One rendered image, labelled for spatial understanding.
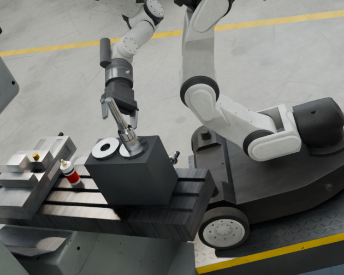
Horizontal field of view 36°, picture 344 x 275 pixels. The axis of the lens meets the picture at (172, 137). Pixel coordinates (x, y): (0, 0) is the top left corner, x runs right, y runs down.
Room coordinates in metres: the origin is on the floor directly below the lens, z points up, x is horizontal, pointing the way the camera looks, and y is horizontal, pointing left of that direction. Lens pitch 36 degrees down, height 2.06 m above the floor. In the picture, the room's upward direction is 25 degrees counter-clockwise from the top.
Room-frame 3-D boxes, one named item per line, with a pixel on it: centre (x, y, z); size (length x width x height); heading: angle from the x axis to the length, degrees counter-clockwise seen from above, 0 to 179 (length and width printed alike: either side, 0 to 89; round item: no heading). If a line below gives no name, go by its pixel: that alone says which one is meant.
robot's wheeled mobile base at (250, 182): (1.64, -0.33, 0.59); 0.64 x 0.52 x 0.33; 76
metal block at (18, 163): (1.60, 0.53, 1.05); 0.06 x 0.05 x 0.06; 54
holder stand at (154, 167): (1.33, 0.16, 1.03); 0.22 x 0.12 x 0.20; 57
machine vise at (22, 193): (1.62, 0.51, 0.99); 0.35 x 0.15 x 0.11; 144
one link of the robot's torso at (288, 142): (1.63, -0.36, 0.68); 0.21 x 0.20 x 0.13; 76
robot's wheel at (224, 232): (1.44, -0.03, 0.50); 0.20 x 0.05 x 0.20; 76
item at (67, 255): (1.57, 0.50, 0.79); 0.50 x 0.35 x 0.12; 143
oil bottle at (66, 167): (1.53, 0.38, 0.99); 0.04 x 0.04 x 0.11
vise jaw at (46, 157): (1.64, 0.49, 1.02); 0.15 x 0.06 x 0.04; 54
